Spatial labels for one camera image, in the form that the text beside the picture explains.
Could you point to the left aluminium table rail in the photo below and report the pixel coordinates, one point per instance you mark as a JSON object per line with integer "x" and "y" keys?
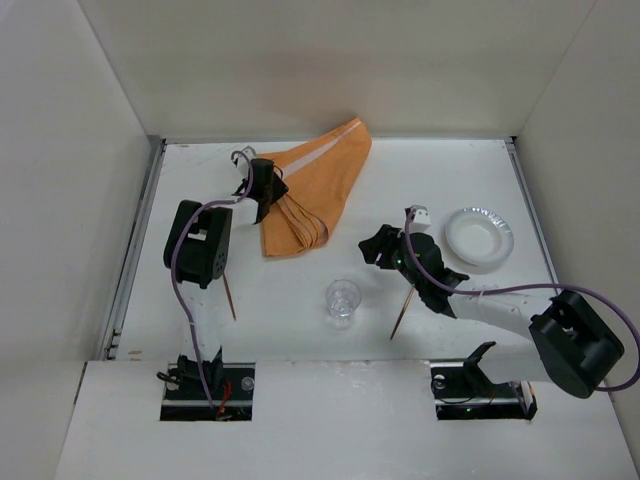
{"x": 116, "y": 313}

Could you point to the white paper plate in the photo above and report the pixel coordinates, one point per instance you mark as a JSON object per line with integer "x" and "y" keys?
{"x": 479, "y": 236}

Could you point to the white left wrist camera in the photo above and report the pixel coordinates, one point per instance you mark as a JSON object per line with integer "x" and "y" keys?
{"x": 241, "y": 159}

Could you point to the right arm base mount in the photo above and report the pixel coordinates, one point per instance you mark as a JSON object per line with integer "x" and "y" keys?
{"x": 463, "y": 392}

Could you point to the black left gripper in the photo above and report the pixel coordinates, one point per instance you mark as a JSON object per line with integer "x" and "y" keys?
{"x": 265, "y": 191}

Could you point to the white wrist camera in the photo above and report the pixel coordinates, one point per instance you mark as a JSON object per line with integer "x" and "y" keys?
{"x": 419, "y": 219}
{"x": 241, "y": 159}

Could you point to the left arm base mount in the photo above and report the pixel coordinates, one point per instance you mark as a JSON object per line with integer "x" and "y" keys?
{"x": 220, "y": 392}

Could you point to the orange cloth napkin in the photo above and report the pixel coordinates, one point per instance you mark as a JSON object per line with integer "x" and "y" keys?
{"x": 320, "y": 175}

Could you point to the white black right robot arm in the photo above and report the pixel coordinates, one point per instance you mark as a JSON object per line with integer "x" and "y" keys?
{"x": 574, "y": 345}

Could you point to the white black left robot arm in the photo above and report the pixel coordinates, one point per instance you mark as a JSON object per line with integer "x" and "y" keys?
{"x": 197, "y": 251}

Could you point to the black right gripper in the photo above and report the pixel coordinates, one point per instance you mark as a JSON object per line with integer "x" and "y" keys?
{"x": 388, "y": 247}

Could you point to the right aluminium table rail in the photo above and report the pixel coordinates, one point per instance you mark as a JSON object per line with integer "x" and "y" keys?
{"x": 510, "y": 143}

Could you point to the clear plastic cup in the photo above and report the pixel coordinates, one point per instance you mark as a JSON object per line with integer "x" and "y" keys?
{"x": 342, "y": 297}

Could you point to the aluminium table rail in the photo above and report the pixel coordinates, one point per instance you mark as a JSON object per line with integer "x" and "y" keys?
{"x": 510, "y": 143}
{"x": 116, "y": 313}

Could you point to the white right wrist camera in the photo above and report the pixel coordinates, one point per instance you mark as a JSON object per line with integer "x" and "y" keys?
{"x": 419, "y": 219}

